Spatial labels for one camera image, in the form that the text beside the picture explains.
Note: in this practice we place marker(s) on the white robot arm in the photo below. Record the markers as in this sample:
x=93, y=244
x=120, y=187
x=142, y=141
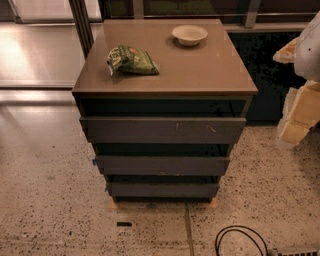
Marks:
x=304, y=53

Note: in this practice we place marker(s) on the brown drawer cabinet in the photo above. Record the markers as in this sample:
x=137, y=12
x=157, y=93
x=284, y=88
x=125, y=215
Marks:
x=207, y=80

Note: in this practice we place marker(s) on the grey drawer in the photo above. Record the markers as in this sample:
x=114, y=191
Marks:
x=163, y=130
x=165, y=166
x=172, y=190

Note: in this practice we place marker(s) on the green snack bag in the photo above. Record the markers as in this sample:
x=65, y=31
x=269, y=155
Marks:
x=127, y=59

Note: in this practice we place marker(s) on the grey bottom drawer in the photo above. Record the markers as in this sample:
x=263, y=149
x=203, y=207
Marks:
x=172, y=190

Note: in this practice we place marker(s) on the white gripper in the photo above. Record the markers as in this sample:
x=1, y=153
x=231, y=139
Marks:
x=309, y=55

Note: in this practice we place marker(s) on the black floor tape mark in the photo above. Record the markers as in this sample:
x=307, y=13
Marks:
x=124, y=224

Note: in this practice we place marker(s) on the grey top drawer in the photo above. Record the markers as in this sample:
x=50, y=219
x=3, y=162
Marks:
x=163, y=130

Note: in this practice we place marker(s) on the white bowl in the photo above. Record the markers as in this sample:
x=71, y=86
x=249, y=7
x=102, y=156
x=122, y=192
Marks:
x=189, y=35

